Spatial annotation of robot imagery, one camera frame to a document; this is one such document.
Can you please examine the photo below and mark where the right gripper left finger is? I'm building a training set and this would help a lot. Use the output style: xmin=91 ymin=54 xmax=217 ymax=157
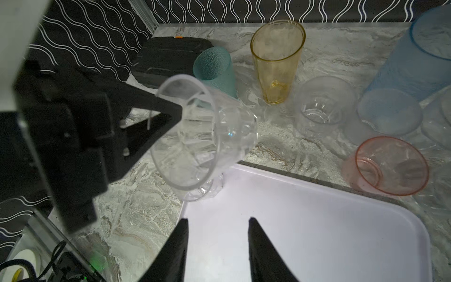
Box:
xmin=139 ymin=219 xmax=189 ymax=282

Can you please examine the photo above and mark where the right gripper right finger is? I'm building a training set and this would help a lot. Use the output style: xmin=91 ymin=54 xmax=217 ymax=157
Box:
xmin=248 ymin=217 xmax=298 ymax=282

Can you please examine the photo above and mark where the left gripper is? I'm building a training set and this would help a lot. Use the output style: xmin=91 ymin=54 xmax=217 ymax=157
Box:
xmin=14 ymin=60 xmax=183 ymax=233

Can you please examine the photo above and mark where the lavender plastic tray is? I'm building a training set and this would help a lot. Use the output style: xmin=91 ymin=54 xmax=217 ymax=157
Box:
xmin=180 ymin=164 xmax=433 ymax=282

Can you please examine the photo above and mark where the clear stemmed glass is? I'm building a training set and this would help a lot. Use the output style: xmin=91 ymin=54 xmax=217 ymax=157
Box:
xmin=150 ymin=75 xmax=258 ymax=202

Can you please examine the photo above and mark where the clear plain glass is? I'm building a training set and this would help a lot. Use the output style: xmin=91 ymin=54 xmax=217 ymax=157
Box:
xmin=293 ymin=76 xmax=358 ymax=139

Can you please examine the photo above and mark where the black plastic tool case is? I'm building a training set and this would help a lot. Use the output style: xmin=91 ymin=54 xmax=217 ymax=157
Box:
xmin=131 ymin=36 xmax=213 ymax=89

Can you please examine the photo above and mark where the teal textured plastic cup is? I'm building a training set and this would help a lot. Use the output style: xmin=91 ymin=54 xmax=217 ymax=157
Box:
xmin=193 ymin=47 xmax=237 ymax=99

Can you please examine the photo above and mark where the white tape roll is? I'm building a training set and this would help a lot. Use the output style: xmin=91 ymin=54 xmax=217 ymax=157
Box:
xmin=1 ymin=249 xmax=41 ymax=282

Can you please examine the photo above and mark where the small pink plastic cup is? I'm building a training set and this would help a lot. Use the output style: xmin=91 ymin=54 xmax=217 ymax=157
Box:
xmin=341 ymin=136 xmax=430 ymax=196

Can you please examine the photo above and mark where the tall yellow plastic cup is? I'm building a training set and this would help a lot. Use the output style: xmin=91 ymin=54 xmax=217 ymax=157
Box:
xmin=250 ymin=20 xmax=306 ymax=105

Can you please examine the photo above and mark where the small pale blue cup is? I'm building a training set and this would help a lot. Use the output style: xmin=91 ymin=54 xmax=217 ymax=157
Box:
xmin=344 ymin=89 xmax=423 ymax=145

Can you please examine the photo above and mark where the clear glass centre right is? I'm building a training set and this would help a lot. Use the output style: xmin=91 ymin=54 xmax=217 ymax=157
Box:
xmin=421 ymin=89 xmax=451 ymax=150

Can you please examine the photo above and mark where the tall blue plastic cup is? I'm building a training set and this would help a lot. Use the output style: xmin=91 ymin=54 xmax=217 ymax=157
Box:
xmin=365 ymin=5 xmax=451 ymax=102

